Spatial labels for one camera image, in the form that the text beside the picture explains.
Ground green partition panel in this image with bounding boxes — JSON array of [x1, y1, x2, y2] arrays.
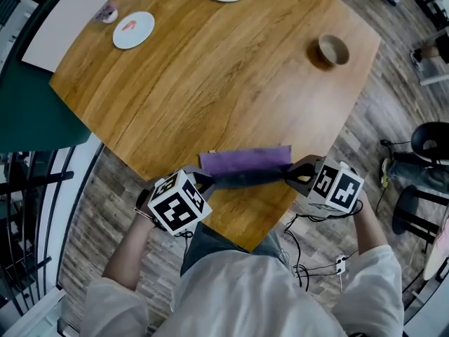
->
[[0, 58, 91, 153]]

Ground person's left forearm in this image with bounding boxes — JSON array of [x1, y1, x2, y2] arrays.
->
[[102, 216, 166, 291]]

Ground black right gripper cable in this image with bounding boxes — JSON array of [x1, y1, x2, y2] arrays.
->
[[282, 211, 358, 291]]

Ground person's white shirt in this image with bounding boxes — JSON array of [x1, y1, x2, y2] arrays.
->
[[80, 244, 406, 337]]

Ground white plate with red food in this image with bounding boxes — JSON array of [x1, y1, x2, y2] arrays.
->
[[112, 11, 156, 50]]

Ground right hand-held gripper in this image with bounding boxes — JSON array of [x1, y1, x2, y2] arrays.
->
[[281, 154, 364, 220]]

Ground round white table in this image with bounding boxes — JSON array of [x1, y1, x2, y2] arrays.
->
[[391, 184, 449, 282]]

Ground black hard backpack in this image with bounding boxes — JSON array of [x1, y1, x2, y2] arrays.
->
[[410, 120, 449, 161]]

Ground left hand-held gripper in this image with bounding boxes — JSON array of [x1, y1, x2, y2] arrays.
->
[[147, 165, 221, 237]]

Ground small potted plant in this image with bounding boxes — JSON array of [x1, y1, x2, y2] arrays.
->
[[93, 1, 119, 24]]

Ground person's right forearm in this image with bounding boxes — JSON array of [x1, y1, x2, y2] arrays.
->
[[350, 191, 387, 256]]

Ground purple cloth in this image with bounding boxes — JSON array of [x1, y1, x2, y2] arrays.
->
[[199, 145, 294, 190]]

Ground person's grey jeans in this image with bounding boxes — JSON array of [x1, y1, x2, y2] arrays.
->
[[180, 221, 294, 280]]

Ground pink cloth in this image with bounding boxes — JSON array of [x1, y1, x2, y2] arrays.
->
[[438, 209, 449, 245]]

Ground brown bowl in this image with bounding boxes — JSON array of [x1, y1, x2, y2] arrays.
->
[[307, 33, 351, 70]]

